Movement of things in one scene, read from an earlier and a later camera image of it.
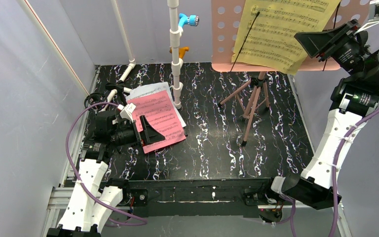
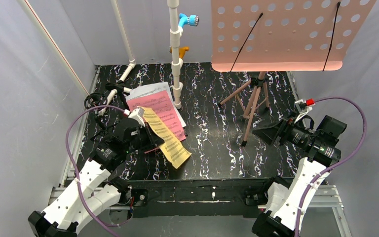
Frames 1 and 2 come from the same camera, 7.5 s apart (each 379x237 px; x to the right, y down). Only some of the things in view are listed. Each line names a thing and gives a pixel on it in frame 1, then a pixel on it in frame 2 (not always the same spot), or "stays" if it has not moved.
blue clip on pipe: x=193 y=20 stays
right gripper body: x=329 y=42 to x=283 y=131
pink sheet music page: x=157 y=108 stays
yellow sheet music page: x=267 y=39 to x=176 y=155
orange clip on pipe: x=181 y=51 stays
